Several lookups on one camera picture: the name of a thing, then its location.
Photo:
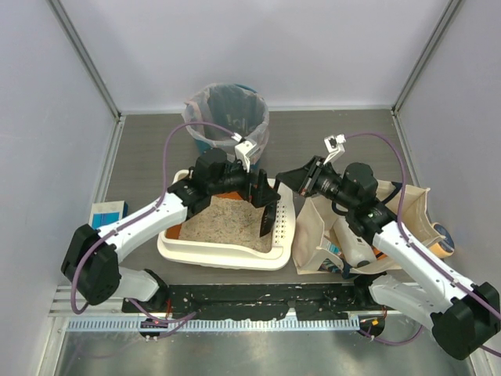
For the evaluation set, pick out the black litter scoop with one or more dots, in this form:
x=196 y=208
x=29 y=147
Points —
x=268 y=219

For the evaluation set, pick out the white plastic bottle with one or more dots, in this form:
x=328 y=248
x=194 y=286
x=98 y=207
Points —
x=355 y=250

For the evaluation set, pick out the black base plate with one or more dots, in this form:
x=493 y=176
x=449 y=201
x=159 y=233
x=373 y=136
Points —
x=268 y=301

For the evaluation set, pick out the beige canvas tote bag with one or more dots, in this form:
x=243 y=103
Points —
x=316 y=247

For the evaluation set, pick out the blue white box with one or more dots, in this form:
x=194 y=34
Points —
x=105 y=213

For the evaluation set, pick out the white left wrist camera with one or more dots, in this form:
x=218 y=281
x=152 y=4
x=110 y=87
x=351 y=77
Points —
x=246 y=150

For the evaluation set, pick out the cat litter sand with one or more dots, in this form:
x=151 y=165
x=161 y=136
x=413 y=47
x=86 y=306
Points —
x=228 y=221

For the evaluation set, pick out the clear plastic bin liner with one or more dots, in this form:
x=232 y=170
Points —
x=227 y=113

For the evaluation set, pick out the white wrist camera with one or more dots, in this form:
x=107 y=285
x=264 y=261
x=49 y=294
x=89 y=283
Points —
x=246 y=150
x=335 y=147

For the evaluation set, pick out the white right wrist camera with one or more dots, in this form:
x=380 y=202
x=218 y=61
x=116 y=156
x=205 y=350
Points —
x=335 y=147

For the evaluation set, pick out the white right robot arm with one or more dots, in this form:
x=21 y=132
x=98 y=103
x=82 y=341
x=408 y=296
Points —
x=461 y=315

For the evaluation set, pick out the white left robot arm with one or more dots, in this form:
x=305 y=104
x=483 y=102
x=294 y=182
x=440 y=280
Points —
x=92 y=262

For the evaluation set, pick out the white slotted cable duct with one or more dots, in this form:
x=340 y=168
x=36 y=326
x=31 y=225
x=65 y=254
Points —
x=144 y=325

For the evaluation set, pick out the white orange litter box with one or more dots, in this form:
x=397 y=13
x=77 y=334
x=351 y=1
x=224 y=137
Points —
x=230 y=255

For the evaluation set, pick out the masking tape roll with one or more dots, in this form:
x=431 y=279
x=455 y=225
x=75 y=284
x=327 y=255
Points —
x=444 y=247

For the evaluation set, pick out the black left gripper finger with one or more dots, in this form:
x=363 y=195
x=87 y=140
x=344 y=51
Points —
x=255 y=180
x=269 y=192

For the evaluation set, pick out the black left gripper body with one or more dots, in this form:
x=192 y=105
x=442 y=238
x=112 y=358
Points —
x=253 y=184

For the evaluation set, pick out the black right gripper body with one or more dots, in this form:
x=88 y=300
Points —
x=311 y=177

